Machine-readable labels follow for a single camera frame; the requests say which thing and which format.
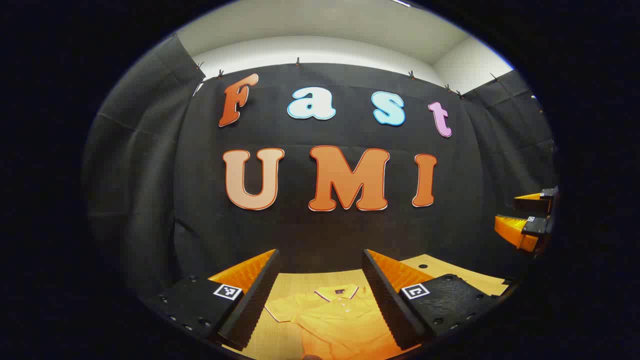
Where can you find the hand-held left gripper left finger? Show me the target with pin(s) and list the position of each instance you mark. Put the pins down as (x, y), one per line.
(255, 300)

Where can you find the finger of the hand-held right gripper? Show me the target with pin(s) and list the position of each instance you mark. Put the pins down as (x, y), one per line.
(532, 205)
(515, 230)

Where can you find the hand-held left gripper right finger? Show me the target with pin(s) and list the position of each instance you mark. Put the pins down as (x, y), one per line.
(385, 300)

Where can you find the orange T-shirt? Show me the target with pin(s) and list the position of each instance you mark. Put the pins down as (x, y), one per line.
(340, 320)

